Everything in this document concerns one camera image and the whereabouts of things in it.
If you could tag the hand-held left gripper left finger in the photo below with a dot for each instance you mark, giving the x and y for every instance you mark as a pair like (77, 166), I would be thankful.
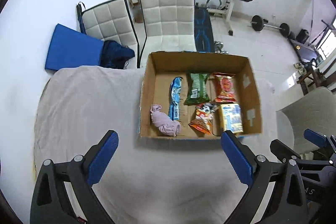
(103, 158)

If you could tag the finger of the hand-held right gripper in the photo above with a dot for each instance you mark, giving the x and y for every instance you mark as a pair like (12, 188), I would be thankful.
(316, 137)
(284, 151)

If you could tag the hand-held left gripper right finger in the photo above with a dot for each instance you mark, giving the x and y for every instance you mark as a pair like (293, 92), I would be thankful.
(237, 158)

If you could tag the yellow blue tissue pack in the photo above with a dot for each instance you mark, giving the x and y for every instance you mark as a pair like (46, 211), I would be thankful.
(231, 118)

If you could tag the orange snack packet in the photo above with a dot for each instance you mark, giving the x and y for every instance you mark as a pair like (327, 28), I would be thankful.
(203, 117)

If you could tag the light purple cloth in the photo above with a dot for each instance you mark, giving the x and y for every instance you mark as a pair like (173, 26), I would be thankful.
(164, 121)

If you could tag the red snack packet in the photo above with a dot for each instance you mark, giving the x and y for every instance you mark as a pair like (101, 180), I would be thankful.
(225, 87)

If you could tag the green snack packet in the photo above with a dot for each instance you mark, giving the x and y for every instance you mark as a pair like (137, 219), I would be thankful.
(196, 87)

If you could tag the long blue packet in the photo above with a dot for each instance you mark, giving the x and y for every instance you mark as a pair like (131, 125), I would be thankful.
(175, 98)

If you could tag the cardboard box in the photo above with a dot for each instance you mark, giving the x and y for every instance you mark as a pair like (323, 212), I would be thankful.
(157, 87)

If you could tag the beige plastic chair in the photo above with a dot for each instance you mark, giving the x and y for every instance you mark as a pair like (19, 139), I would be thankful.
(309, 108)

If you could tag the brown wooden chair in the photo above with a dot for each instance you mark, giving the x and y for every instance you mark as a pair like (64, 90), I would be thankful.
(311, 78)

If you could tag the pair of light shoes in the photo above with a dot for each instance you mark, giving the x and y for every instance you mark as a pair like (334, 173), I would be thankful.
(299, 67)

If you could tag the black treadmill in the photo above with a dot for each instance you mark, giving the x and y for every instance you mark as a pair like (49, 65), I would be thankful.
(305, 49)

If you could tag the black speaker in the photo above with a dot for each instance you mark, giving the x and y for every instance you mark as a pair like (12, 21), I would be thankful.
(302, 36)

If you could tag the dark blue garment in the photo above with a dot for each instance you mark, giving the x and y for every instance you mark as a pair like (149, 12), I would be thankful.
(115, 54)

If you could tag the black keyboard stand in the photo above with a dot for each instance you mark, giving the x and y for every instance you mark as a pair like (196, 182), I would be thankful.
(324, 32)

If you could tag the blue foam mat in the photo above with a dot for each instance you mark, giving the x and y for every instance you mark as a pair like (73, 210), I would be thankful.
(71, 50)

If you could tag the chrome dumbbells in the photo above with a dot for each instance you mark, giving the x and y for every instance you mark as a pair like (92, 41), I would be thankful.
(220, 47)

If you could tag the short barbell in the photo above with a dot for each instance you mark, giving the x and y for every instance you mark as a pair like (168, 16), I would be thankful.
(258, 22)

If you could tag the black blue bench pad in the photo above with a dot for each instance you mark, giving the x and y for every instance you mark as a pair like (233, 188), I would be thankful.
(203, 29)

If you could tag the white quilted chair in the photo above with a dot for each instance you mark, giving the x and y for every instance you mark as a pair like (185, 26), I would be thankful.
(107, 22)
(168, 16)

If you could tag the blue folded frame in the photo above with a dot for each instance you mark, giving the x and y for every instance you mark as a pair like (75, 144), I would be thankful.
(80, 18)

